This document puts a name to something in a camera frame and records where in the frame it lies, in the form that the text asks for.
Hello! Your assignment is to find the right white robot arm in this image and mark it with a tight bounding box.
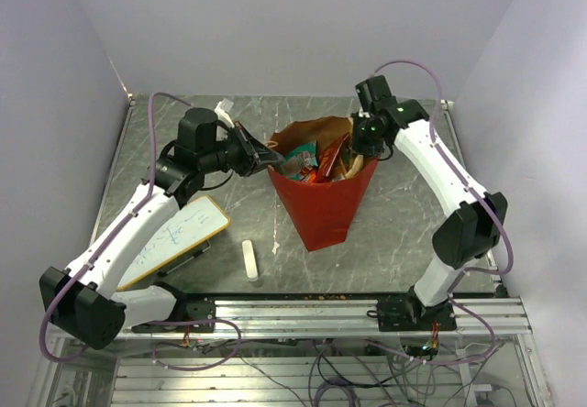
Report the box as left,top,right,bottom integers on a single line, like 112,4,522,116
351,75,507,330

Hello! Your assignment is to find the small whiteboard orange frame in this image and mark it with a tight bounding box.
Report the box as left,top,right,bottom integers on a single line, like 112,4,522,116
117,195,231,292

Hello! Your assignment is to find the aluminium extrusion frame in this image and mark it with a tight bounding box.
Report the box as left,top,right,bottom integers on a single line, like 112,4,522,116
31,294,554,406

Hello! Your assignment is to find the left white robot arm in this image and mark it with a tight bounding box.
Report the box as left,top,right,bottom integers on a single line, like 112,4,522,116
39,107,283,349

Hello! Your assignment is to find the red Doritos nacho bag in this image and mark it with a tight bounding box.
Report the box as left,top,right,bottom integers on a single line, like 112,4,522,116
316,133,349,183

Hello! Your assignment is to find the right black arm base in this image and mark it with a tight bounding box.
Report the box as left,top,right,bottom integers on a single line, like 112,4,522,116
375,295,457,332

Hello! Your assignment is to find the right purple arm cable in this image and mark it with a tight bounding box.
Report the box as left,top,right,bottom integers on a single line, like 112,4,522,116
373,60,515,367

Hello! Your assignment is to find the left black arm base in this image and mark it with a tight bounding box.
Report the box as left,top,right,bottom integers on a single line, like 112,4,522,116
130,300,216,334

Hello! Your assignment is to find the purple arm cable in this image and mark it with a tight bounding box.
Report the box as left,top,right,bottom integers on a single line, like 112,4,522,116
39,91,244,371
373,60,515,367

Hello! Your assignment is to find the white marker eraser stick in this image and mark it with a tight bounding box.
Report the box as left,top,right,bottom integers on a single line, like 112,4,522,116
241,240,260,281

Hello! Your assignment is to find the gold teal chips bag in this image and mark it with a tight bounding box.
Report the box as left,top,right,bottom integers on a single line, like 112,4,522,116
342,148,364,180

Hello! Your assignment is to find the red paper bag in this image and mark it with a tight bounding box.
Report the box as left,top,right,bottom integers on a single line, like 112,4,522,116
268,116,378,251

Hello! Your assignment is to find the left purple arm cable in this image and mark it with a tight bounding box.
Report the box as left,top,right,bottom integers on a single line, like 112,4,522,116
39,91,244,371

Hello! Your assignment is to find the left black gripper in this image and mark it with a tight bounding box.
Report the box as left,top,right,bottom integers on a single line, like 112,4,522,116
200,122,285,178

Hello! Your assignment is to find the teal snack packet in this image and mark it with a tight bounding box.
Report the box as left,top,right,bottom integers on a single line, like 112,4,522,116
277,140,318,181

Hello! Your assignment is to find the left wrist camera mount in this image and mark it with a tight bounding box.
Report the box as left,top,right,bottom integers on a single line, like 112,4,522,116
214,98,234,128

